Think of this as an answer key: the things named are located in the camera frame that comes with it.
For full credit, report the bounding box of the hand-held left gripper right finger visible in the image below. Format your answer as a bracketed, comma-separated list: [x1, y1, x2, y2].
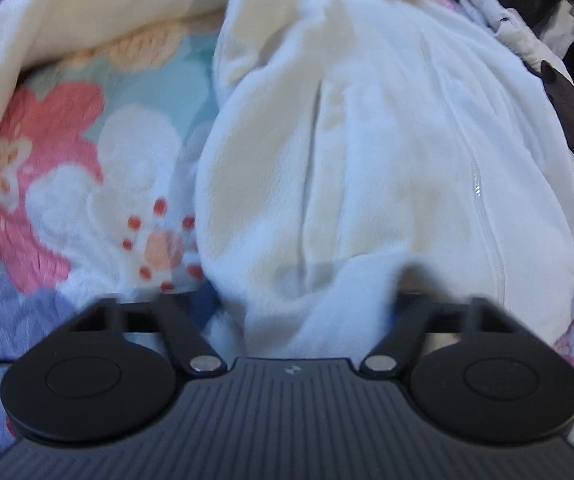
[359, 267, 518, 378]

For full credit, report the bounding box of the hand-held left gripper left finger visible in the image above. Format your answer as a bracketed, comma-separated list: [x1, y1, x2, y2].
[74, 285, 228, 376]

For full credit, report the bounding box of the white fleece zip jacket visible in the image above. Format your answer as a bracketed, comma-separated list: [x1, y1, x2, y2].
[194, 0, 574, 358]

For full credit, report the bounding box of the dark brown garment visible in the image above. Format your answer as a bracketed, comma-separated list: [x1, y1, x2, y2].
[539, 60, 574, 172]

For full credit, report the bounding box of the floral quilt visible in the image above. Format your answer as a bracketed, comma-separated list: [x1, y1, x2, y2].
[0, 0, 574, 461]

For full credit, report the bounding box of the cream fleece cloth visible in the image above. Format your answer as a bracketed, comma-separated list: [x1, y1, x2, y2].
[0, 0, 230, 193]

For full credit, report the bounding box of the white drawstring garment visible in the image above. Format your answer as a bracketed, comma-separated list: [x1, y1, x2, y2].
[459, 0, 564, 75]

